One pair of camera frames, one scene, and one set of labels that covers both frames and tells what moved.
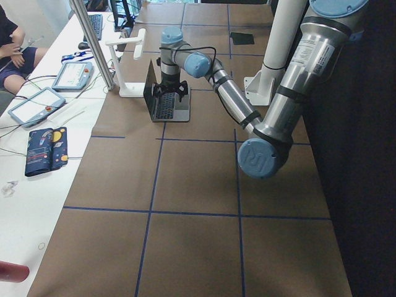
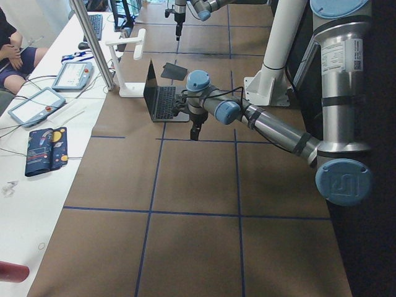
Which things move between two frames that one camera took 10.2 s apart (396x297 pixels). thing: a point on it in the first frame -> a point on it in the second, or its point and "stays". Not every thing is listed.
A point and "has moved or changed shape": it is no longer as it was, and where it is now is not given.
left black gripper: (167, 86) -> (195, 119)
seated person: (17, 62) stays
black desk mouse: (83, 46) stays
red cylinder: (13, 273) stays
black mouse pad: (242, 38) has moved or changed shape
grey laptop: (166, 107) stays
